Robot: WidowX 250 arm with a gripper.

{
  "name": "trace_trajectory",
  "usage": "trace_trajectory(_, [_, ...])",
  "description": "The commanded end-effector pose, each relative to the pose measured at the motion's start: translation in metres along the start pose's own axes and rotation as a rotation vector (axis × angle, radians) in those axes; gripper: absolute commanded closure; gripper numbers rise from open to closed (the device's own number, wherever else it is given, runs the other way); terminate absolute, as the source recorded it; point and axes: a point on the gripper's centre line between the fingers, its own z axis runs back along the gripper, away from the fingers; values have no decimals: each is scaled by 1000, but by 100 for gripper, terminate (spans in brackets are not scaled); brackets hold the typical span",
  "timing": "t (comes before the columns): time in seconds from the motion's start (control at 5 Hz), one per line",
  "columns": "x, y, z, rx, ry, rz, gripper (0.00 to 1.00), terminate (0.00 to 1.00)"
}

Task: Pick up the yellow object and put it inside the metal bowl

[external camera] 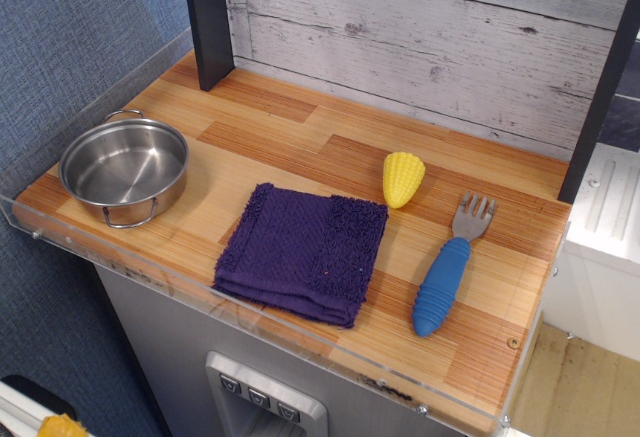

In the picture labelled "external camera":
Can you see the purple towel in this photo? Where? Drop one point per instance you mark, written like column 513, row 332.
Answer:
column 309, row 255

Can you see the yellow toy corn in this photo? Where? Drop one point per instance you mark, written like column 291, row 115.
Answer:
column 403, row 173

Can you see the stainless steel pot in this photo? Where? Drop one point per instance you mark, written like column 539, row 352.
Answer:
column 127, row 170

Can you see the grey toy fridge cabinet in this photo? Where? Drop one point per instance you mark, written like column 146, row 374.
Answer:
column 172, row 340

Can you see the silver dispenser panel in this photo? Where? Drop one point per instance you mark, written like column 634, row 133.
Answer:
column 265, row 399

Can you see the clear acrylic edge guard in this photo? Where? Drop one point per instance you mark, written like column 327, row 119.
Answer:
column 302, row 121

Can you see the yellow tape object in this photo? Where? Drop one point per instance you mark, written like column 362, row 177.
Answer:
column 61, row 426

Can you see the blue handled fork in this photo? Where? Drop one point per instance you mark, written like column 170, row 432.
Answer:
column 437, row 293

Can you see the black left post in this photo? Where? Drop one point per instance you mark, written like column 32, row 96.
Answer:
column 212, row 40

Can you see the black post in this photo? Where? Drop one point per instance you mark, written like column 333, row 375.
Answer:
column 212, row 40
column 609, row 80

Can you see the black right post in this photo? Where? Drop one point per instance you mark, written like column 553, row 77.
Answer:
column 609, row 80

